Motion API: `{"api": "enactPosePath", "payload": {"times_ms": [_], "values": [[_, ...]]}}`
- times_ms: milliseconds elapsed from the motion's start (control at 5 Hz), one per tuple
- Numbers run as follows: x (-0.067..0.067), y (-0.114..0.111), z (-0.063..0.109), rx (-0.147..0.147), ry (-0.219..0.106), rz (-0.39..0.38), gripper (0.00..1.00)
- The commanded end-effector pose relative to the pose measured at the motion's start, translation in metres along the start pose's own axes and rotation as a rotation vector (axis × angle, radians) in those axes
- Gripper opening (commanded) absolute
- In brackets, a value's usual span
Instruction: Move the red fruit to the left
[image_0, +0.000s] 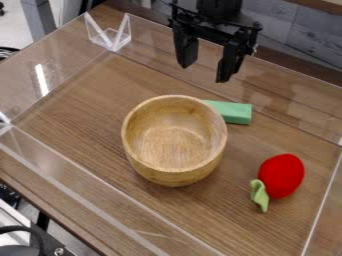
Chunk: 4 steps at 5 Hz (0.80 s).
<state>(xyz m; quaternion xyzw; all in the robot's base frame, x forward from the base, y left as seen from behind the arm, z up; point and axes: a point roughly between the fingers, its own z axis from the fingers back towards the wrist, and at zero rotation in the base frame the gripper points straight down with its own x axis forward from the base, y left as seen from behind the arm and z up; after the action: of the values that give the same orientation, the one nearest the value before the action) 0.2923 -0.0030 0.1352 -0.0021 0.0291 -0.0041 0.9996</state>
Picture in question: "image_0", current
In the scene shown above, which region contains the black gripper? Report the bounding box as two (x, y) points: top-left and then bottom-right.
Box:
(169, 0), (264, 83)

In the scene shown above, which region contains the red plush fruit green leaf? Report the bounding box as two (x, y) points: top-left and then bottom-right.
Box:
(250, 153), (305, 213)

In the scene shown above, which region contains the green sponge block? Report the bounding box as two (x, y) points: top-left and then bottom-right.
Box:
(206, 100), (253, 125)

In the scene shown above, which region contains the wooden bowl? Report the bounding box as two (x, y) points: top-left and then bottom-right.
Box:
(121, 95), (229, 187)

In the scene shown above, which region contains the black metal device base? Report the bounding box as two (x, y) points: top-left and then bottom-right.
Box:
(30, 224), (77, 256)

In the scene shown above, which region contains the clear acrylic corner bracket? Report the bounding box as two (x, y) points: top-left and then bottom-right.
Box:
(85, 12), (131, 52)

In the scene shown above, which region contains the clear acrylic tray enclosure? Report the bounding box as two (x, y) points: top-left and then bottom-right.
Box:
(0, 8), (342, 256)

